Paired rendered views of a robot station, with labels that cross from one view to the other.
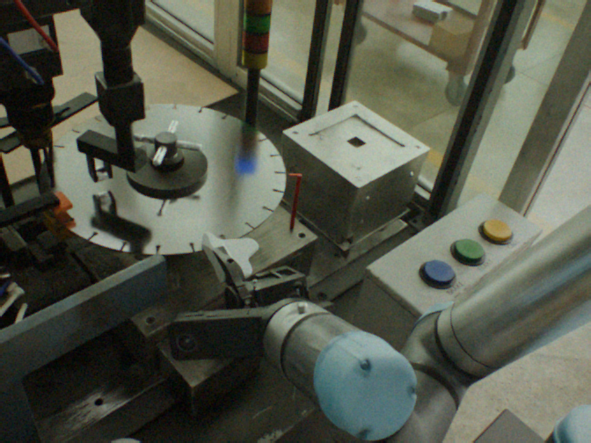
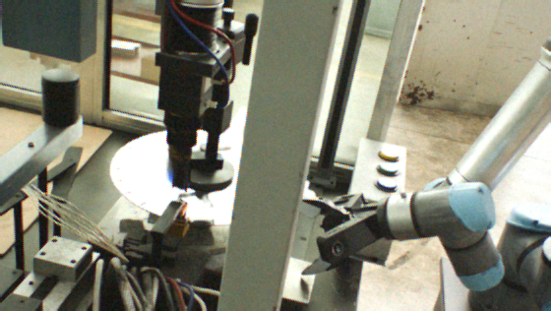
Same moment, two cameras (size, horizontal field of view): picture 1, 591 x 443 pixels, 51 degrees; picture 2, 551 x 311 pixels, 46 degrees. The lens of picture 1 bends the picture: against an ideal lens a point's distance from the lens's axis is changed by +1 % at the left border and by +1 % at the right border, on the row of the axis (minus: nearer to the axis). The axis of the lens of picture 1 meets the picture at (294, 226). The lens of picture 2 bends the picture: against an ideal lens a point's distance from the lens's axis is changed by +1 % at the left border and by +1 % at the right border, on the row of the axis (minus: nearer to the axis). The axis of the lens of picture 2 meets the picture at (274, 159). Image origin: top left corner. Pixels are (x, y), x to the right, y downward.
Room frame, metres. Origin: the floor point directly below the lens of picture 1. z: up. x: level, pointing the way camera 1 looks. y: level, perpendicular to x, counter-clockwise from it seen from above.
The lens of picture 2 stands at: (-0.23, 0.67, 1.54)
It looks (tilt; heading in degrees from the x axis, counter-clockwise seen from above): 28 degrees down; 325
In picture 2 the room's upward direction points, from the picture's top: 10 degrees clockwise
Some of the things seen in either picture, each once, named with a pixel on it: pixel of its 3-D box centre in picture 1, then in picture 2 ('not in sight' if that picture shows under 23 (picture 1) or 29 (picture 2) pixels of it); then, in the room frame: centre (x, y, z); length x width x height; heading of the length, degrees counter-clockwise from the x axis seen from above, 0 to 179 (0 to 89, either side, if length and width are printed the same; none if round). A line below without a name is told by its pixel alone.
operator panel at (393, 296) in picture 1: (444, 281); (373, 198); (0.64, -0.24, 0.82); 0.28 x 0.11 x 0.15; 138
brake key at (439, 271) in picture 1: (437, 274); (386, 186); (0.58, -0.20, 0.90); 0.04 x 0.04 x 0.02
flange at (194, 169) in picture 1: (166, 161); (205, 165); (0.66, 0.19, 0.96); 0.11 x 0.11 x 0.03
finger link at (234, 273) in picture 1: (232, 279); (322, 212); (0.46, 0.06, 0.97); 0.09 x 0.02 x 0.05; 33
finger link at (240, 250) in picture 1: (233, 250); (302, 198); (0.51, 0.07, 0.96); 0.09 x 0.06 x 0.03; 33
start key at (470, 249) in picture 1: (468, 252); (387, 170); (0.63, -0.25, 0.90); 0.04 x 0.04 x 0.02
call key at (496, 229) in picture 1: (495, 232); (389, 156); (0.68, -0.29, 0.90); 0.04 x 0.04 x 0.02
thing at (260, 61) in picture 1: (254, 55); not in sight; (0.95, 0.11, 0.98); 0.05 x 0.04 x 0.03; 48
